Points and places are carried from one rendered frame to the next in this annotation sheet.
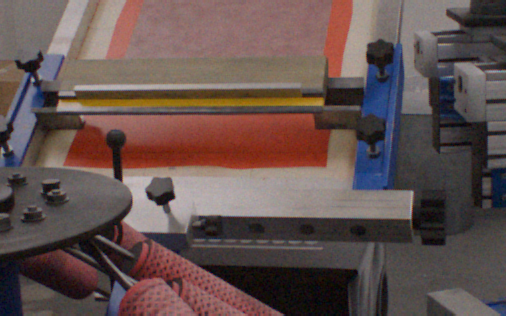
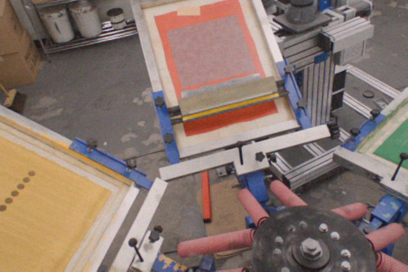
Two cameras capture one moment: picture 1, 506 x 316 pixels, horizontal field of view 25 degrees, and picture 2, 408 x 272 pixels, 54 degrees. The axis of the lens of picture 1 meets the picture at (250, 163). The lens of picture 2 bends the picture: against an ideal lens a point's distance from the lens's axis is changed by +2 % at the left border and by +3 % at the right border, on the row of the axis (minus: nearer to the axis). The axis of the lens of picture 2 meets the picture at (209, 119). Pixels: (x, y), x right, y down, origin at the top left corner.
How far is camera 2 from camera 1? 1.05 m
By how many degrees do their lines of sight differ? 31
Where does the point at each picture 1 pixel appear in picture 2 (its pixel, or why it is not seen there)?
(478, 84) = (281, 44)
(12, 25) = not seen: outside the picture
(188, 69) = (226, 93)
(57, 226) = (361, 258)
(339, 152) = (280, 105)
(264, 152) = (255, 111)
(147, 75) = (212, 99)
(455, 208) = not seen: hidden behind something
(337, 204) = (305, 136)
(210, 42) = (209, 67)
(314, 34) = (245, 55)
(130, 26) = (173, 65)
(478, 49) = not seen: hidden behind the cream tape
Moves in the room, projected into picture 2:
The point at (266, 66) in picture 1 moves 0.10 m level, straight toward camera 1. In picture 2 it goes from (254, 85) to (267, 97)
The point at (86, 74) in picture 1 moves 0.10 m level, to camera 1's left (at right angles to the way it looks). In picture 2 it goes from (189, 104) to (166, 113)
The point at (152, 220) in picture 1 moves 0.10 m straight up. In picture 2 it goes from (255, 164) to (254, 145)
